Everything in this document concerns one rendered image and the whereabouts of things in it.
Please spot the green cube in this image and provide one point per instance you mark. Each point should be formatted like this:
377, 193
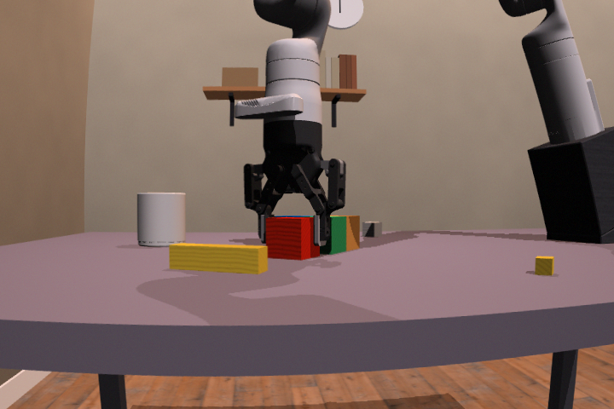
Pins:
337, 240

